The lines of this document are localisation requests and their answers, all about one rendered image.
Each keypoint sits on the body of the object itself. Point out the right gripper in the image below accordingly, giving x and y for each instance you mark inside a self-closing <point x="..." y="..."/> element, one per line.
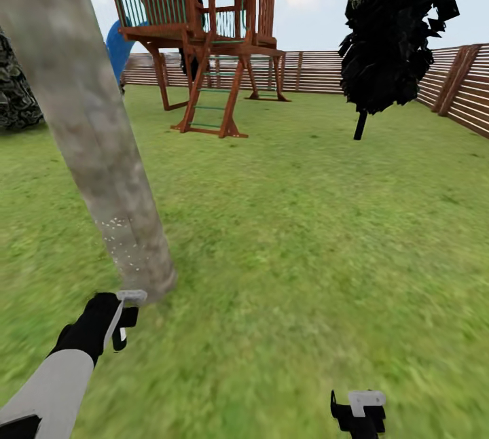
<point x="372" y="423"/>

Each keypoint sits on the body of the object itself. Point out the pesticide atomizer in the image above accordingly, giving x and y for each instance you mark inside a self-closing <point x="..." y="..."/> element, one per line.
<point x="119" y="339"/>

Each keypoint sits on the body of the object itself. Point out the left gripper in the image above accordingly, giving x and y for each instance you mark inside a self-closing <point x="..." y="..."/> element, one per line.
<point x="128" y="318"/>

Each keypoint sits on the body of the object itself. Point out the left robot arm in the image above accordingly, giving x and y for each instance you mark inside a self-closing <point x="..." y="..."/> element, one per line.
<point x="48" y="404"/>

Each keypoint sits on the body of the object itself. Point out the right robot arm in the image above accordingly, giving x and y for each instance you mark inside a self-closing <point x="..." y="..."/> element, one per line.
<point x="363" y="416"/>

